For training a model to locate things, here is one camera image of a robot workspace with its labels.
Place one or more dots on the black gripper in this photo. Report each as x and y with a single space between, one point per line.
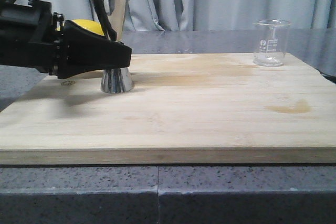
31 37

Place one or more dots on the yellow lemon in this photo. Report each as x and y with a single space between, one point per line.
82 28

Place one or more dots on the wooden cutting board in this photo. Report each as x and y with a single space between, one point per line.
184 108

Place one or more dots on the small glass beaker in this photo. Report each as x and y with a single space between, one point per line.
271 42

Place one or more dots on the steel double jigger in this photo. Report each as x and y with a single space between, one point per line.
116 80

